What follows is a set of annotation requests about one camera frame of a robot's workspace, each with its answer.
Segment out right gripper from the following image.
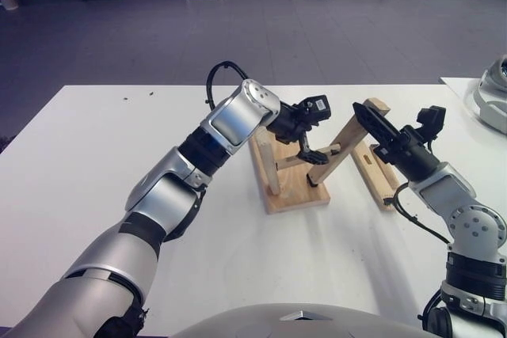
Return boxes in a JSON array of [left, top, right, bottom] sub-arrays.
[[352, 101, 441, 182]]

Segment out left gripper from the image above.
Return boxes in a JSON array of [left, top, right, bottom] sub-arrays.
[[265, 101, 333, 166]]

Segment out wooden leg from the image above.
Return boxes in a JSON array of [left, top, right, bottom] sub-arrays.
[[307, 97, 391, 189], [254, 131, 280, 196]]

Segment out wooden cross bar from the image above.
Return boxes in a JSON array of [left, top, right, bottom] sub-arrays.
[[276, 146, 342, 172]]

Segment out wooden seat board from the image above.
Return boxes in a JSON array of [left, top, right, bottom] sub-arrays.
[[248, 131, 332, 216]]

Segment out white headset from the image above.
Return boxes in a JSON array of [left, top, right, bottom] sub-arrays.
[[462, 54, 507, 135]]

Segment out robot body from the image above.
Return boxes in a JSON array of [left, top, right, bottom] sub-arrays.
[[170, 302, 433, 338]]

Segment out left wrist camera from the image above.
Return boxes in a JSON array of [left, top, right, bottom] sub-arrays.
[[298, 94, 333, 122]]

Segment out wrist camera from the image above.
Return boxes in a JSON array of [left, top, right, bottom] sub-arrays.
[[415, 104, 448, 138], [298, 94, 333, 122]]

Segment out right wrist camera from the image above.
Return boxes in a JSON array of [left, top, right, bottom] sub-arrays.
[[415, 104, 448, 138]]

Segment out black cable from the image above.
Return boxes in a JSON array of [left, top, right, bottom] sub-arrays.
[[204, 61, 250, 108], [383, 181, 453, 245]]

